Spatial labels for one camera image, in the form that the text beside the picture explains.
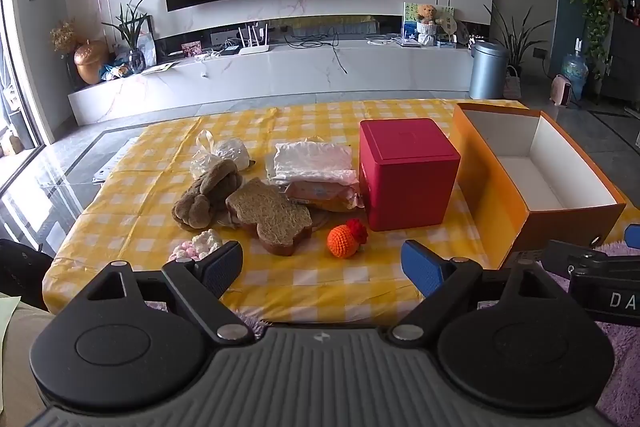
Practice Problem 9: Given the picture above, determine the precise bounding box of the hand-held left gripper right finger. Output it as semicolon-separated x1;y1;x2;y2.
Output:
387;239;576;345

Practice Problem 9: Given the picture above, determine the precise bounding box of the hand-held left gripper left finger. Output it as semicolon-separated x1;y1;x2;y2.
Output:
80;241;256;345

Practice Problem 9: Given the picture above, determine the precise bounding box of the brown knotted plush toy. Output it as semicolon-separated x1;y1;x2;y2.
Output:
172;159;244;230

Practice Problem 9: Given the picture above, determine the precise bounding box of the orange cardboard box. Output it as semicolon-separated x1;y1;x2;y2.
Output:
451;103;627;270

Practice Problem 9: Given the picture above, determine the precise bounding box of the white plastic bag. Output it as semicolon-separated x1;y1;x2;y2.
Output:
189;129;251;180

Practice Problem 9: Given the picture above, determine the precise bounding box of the pink white fluffy toy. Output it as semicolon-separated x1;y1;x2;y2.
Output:
169;229;224;264

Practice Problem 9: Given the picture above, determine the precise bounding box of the purple shaggy rug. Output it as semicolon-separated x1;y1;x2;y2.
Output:
145;241;640;427

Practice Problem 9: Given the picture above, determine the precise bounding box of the brown bread slice toy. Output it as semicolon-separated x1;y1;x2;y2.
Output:
226;177;313;257

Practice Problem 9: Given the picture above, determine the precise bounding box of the orange crochet toy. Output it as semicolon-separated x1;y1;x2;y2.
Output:
327;218;369;259

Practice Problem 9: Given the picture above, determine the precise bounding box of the red square box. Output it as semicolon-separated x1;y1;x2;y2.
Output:
358;118;461;232

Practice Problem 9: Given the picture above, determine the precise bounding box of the yellow checked tablecloth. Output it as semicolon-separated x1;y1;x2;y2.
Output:
42;98;531;325

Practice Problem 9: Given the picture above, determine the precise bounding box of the pink plastic packet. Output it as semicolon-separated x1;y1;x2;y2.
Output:
285;181;365;212

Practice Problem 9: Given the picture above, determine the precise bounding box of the pink heater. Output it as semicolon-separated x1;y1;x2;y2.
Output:
550;74;572;106

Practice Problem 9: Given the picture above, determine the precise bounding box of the blue water bottle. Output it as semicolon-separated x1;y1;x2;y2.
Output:
560;53;589;100

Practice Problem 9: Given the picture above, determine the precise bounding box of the dark cabinet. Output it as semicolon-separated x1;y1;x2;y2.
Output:
600;12;640;108

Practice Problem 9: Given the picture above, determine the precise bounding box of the woven basket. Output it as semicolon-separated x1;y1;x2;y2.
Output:
502;66;522;100

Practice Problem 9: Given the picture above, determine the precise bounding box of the dark bag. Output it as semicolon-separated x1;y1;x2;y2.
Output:
0;238;53;313

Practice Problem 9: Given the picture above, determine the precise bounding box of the silver trash bin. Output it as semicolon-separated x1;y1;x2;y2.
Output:
469;41;510;100

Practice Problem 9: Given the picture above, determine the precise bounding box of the white marble television cabinet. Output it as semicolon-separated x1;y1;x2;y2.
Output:
67;36;476;126

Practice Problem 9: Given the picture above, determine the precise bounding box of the white router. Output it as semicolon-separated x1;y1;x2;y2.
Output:
236;23;271;56

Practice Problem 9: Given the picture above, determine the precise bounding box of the person's beige pants leg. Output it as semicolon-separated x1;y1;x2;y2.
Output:
0;294;56;427

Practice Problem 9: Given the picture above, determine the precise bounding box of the long-leaf potted plant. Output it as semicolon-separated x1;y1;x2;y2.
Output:
482;2;551;78

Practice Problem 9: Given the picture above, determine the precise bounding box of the trailing vine plant on cabinet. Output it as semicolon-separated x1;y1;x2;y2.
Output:
570;0;623;78

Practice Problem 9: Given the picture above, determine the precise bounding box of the green plant in glass vase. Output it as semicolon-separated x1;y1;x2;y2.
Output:
102;0;153;75

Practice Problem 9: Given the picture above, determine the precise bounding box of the brown teddy bear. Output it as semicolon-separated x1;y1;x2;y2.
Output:
416;3;440;45

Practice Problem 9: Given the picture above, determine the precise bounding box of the dried flower bunch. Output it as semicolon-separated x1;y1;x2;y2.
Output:
49;19;78;55

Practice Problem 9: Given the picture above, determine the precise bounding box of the glass sliding door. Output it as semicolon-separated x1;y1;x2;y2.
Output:
0;0;56;158

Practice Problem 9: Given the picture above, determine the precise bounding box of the black cable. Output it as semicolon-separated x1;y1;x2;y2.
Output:
285;34;348;75

